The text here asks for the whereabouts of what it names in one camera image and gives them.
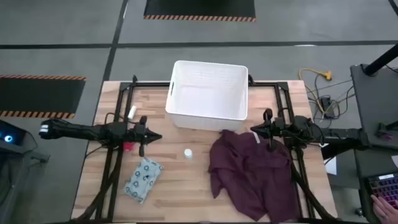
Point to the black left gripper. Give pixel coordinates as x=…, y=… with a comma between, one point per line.
x=136, y=134

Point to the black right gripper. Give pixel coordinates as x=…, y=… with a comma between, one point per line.
x=280, y=129

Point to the small red item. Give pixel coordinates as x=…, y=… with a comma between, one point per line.
x=128, y=147

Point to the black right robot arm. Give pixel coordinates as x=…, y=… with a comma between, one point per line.
x=339, y=134

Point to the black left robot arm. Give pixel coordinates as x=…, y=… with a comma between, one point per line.
x=77, y=132

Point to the white plastic basket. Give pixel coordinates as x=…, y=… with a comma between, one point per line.
x=205, y=96

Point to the maroon scrub shirt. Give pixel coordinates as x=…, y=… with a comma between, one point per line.
x=248, y=174

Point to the black power strip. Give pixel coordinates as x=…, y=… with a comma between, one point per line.
x=327, y=105

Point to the white paper sheet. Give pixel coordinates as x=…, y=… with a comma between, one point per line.
x=331, y=165

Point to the grey desk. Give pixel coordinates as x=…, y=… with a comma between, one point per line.
x=377, y=105

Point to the black hazard-striped floor mat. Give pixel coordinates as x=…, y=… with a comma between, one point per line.
x=37, y=95
x=199, y=7

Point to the small pink object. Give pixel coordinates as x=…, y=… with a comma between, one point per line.
x=387, y=136

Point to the black caster wheel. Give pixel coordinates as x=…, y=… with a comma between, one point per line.
x=359, y=211

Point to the backlit keyboard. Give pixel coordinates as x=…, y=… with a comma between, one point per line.
x=384, y=185

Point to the black pole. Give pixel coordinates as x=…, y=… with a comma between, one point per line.
x=382, y=60

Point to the grey device with blue light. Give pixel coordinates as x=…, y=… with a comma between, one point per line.
x=9, y=137

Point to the person's hand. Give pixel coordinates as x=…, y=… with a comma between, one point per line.
x=385, y=211

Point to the black metal table frame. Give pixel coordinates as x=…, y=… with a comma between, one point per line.
x=264, y=84

